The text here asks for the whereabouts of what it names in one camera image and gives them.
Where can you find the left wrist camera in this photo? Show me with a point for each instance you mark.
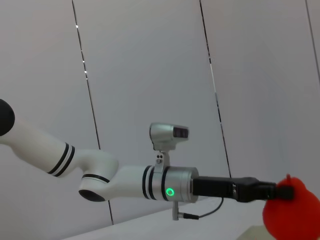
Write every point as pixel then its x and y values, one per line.
pixel 162 135

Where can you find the silver left wrist connector post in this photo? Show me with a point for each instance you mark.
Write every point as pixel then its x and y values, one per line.
pixel 175 211

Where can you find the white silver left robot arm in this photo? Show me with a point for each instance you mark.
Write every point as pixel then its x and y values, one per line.
pixel 100 162

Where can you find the red knitted toy orange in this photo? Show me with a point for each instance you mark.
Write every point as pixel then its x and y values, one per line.
pixel 292 220

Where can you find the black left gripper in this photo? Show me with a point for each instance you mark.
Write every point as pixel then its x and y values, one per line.
pixel 217 187

